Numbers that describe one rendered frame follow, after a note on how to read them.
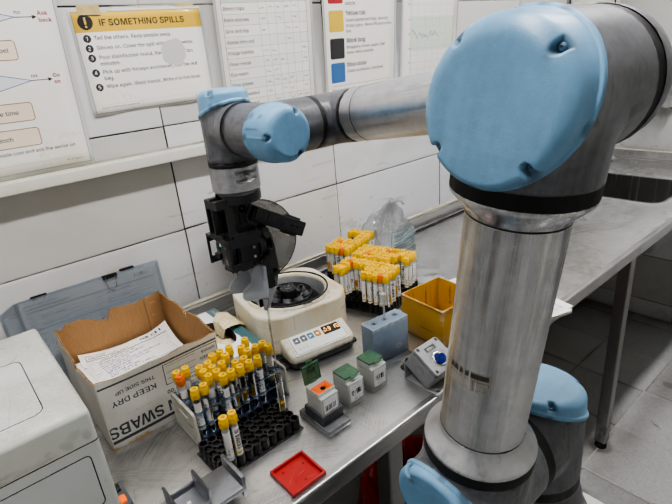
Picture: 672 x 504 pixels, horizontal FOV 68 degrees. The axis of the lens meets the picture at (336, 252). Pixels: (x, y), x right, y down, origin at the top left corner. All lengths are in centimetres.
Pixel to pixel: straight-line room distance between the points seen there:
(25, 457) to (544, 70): 61
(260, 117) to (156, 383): 58
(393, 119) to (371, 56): 103
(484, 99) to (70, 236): 104
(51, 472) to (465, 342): 48
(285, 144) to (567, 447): 50
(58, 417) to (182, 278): 77
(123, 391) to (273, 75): 87
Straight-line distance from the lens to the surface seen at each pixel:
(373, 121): 66
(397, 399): 104
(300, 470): 92
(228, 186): 76
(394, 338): 112
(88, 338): 126
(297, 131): 66
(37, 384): 74
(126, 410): 104
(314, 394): 95
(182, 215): 133
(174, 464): 100
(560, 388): 68
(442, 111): 38
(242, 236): 78
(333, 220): 162
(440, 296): 131
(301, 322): 115
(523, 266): 41
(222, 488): 87
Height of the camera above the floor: 153
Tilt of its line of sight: 22 degrees down
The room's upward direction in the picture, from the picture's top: 5 degrees counter-clockwise
